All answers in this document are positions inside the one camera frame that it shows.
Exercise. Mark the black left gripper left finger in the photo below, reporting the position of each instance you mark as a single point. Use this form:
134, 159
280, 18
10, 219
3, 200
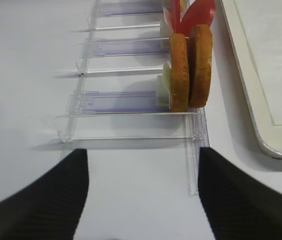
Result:
50, 208

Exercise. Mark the toasted bun bottom slice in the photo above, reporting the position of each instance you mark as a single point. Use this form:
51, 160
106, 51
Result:
200, 47

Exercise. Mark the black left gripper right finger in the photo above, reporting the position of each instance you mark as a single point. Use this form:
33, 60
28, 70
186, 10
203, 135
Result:
237, 206

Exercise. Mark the cream metal baking tray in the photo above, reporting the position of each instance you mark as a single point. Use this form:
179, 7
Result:
269, 135

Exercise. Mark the red tomato slice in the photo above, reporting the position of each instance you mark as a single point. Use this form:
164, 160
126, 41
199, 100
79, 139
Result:
172, 11
200, 12

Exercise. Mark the clear acrylic left food rack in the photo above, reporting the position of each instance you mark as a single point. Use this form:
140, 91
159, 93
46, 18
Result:
123, 97

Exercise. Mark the white parchment paper sheet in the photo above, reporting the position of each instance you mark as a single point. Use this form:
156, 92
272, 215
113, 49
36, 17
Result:
262, 22

